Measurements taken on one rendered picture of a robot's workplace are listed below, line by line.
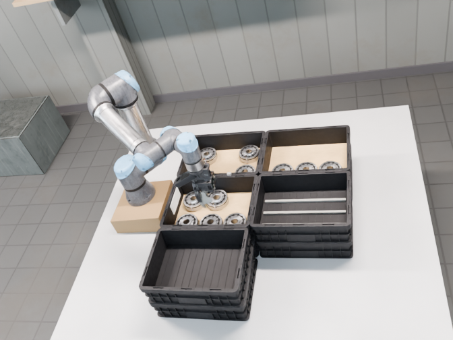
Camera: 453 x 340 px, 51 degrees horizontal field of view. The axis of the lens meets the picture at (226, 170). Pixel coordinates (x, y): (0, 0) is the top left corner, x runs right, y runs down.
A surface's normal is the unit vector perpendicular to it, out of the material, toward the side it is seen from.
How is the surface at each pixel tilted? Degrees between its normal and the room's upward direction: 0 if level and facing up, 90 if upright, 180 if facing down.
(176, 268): 0
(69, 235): 0
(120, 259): 0
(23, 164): 90
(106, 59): 90
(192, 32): 90
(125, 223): 90
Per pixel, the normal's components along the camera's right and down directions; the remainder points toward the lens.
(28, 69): -0.14, 0.71
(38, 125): 0.96, -0.04
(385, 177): -0.23, -0.70
